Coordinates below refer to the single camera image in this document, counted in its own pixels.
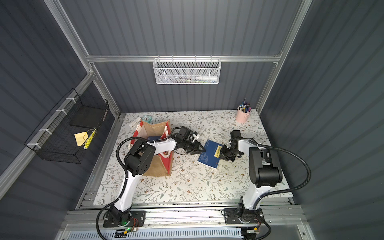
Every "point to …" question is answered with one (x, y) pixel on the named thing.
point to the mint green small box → (147, 118)
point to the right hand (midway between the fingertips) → (221, 156)
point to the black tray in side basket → (88, 116)
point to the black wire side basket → (55, 140)
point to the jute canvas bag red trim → (162, 164)
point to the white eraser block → (133, 124)
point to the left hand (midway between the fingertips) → (207, 154)
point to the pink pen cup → (243, 112)
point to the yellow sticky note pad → (80, 138)
